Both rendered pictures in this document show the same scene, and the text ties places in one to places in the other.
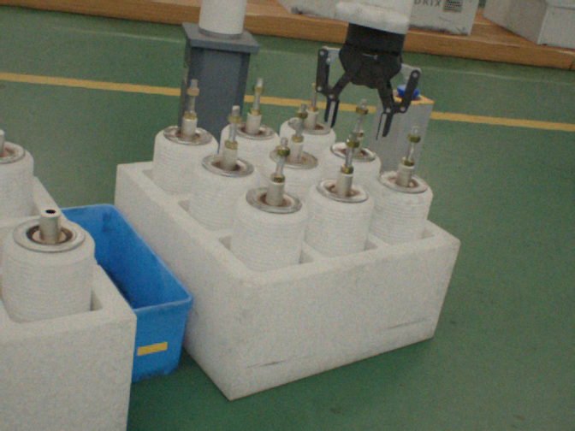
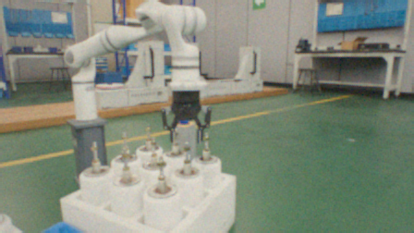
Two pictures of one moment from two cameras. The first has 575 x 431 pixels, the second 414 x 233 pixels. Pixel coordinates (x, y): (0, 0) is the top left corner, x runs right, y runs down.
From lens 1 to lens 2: 39 cm
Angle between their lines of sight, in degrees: 24
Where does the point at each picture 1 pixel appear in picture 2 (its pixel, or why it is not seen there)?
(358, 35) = (180, 96)
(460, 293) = not seen: hidden behind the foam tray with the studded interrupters
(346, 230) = (197, 190)
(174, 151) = (93, 182)
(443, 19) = (157, 98)
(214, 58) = (88, 131)
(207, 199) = (123, 202)
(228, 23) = (91, 115)
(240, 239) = (152, 217)
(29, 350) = not seen: outside the picture
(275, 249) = (173, 215)
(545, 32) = not seen: hidden behind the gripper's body
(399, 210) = (211, 172)
